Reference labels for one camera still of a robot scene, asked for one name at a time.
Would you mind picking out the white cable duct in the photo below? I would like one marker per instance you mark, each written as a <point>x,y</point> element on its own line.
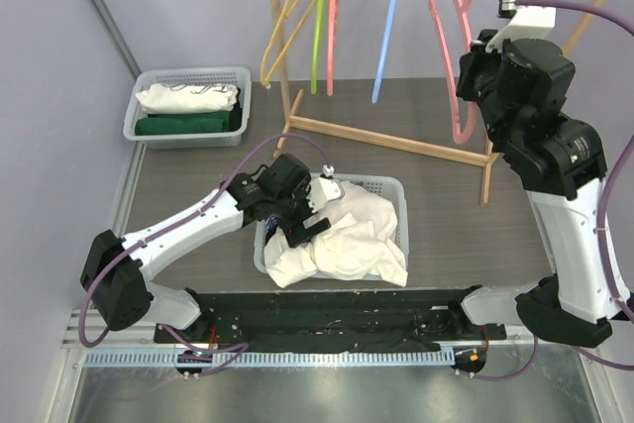
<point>178,357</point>

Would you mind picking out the dark green folded cloth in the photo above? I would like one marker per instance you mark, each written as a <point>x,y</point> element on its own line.
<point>186,124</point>

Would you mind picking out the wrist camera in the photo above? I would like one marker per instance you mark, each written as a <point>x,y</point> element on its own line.
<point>525,21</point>
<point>324,188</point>

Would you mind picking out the wooden clothes rack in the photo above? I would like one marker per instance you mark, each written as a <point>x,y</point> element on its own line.
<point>274,63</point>

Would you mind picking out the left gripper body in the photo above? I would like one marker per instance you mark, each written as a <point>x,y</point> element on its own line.
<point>295,230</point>

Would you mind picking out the white tank top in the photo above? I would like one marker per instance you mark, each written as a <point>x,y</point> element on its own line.
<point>359,243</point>

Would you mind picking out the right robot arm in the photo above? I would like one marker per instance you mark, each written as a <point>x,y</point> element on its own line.
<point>520,88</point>

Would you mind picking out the blue striped tank top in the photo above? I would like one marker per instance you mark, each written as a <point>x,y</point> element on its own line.
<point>271,226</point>

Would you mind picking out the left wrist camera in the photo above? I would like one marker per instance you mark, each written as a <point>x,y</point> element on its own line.
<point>324,188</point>

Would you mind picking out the light blue hanger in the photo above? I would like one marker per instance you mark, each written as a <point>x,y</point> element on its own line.
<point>383,54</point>

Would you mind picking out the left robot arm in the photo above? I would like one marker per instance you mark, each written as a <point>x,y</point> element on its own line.
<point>119,272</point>

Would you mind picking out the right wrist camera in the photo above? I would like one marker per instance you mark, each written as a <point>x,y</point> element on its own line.
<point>525,21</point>

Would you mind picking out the white folded cloth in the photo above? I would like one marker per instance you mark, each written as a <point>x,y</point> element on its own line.
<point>162,98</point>

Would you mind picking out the white plastic basket back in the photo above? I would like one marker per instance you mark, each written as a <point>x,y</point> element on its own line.
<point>240,114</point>

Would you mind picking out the white plastic basket centre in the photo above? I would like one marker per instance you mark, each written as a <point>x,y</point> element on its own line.
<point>386,187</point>

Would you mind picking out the white plastic basket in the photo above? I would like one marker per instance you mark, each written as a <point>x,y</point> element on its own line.
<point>240,114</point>
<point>386,187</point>

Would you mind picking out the lime green hanger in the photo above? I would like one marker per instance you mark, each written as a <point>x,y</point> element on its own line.
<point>317,44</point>

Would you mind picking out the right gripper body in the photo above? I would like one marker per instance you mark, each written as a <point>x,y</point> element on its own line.
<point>469,71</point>

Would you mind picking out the pink wavy hanger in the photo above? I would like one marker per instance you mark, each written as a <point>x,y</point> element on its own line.
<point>333,12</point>

